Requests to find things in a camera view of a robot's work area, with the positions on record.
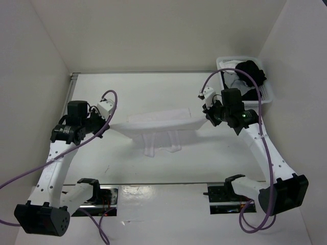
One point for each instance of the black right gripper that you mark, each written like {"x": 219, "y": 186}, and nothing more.
{"x": 209, "y": 112}

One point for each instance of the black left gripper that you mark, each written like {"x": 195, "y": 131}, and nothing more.
{"x": 102, "y": 121}

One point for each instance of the white tank top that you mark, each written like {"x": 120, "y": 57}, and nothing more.
{"x": 159, "y": 130}

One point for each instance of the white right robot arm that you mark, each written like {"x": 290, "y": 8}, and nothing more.
{"x": 283, "y": 189}

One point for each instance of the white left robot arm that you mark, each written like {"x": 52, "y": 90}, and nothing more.
{"x": 48, "y": 211}

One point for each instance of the white garment in basket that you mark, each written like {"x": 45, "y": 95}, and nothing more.
{"x": 229, "y": 64}

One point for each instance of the black garment in basket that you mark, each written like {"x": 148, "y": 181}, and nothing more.
{"x": 242, "y": 82}

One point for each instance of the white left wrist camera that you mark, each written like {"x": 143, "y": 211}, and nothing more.
{"x": 105, "y": 108}

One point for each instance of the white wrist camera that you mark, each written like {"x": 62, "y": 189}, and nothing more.
{"x": 105, "y": 108}
{"x": 207, "y": 96}

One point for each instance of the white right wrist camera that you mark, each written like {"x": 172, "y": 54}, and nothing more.
{"x": 207, "y": 96}

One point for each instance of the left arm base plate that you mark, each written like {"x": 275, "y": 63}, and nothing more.
{"x": 106, "y": 204}

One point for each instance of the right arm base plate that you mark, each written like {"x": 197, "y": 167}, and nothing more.
{"x": 220, "y": 202}

